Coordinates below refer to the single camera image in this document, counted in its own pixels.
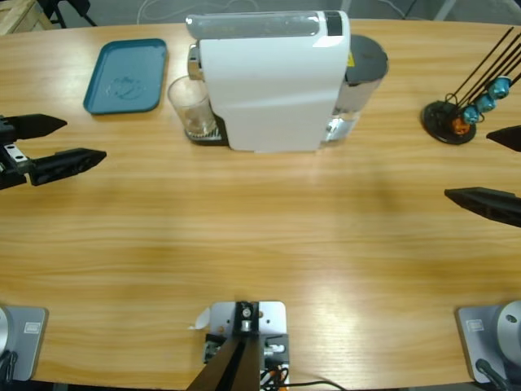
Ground black stand legs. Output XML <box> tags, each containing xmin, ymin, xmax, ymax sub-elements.
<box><xmin>40</xmin><ymin>0</ymin><xmax>99</xmax><ymax>28</ymax></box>

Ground thick black base cable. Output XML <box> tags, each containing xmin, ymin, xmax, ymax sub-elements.
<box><xmin>475</xmin><ymin>358</ymin><xmax>510</xmax><ymax>391</ymax></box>
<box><xmin>0</xmin><ymin>349</ymin><xmax>20</xmax><ymax>384</ymax></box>

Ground white capsule coffee machine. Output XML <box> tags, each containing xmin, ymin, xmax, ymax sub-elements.
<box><xmin>186</xmin><ymin>10</ymin><xmax>352</xmax><ymax>155</ymax></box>

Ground clear water tank dark lid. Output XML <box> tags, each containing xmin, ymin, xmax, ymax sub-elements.
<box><xmin>325</xmin><ymin>34</ymin><xmax>390</xmax><ymax>143</ymax></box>

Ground orange cable connector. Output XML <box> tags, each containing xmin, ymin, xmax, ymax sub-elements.
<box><xmin>260</xmin><ymin>364</ymin><xmax>290</xmax><ymax>386</ymax></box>

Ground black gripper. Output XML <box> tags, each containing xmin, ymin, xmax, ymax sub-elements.
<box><xmin>0</xmin><ymin>113</ymin><xmax>107</xmax><ymax>191</ymax></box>

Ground metal grate drip tray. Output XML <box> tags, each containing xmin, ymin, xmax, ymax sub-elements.
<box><xmin>185</xmin><ymin>105</ymin><xmax>229</xmax><ymax>147</ymax></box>

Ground thin black cable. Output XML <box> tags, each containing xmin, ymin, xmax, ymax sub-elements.
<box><xmin>284</xmin><ymin>380</ymin><xmax>347</xmax><ymax>391</ymax></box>

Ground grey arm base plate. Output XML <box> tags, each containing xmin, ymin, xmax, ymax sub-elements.
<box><xmin>0</xmin><ymin>305</ymin><xmax>50</xmax><ymax>382</ymax></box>
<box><xmin>454</xmin><ymin>300</ymin><xmax>521</xmax><ymax>384</ymax></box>

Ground grey metal frame leg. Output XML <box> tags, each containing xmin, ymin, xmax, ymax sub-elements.
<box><xmin>433</xmin><ymin>0</ymin><xmax>457</xmax><ymax>20</ymax></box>

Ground white paper tag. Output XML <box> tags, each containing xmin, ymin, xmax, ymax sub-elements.
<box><xmin>187</xmin><ymin>307</ymin><xmax>212</xmax><ymax>331</ymax></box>

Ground black wire capsule stand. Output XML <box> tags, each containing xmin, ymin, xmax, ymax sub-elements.
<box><xmin>421</xmin><ymin>26</ymin><xmax>521</xmax><ymax>146</ymax></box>

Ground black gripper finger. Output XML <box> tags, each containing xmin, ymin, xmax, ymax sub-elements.
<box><xmin>486</xmin><ymin>125</ymin><xmax>521</xmax><ymax>154</ymax></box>
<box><xmin>444</xmin><ymin>187</ymin><xmax>521</xmax><ymax>229</ymax></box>

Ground white mount block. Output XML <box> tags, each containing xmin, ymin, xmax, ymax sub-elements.
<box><xmin>203</xmin><ymin>300</ymin><xmax>291</xmax><ymax>391</ymax></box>

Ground thin white cable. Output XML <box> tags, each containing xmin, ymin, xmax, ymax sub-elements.
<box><xmin>382</xmin><ymin>0</ymin><xmax>408</xmax><ymax>20</ymax></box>

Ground clear drinking glass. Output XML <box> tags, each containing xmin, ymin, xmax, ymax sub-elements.
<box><xmin>167</xmin><ymin>76</ymin><xmax>217</xmax><ymax>139</ymax></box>

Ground silver grey machine lid lever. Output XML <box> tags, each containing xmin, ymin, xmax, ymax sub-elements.
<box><xmin>185</xmin><ymin>11</ymin><xmax>326</xmax><ymax>40</ymax></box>

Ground dark aluminium post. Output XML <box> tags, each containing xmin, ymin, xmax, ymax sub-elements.
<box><xmin>186</xmin><ymin>301</ymin><xmax>261</xmax><ymax>391</ymax></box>

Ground teal plastic tray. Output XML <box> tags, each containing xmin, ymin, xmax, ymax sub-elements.
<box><xmin>82</xmin><ymin>38</ymin><xmax>169</xmax><ymax>116</ymax></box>

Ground light wooden crate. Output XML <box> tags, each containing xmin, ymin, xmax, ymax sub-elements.
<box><xmin>0</xmin><ymin>0</ymin><xmax>52</xmax><ymax>36</ymax></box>

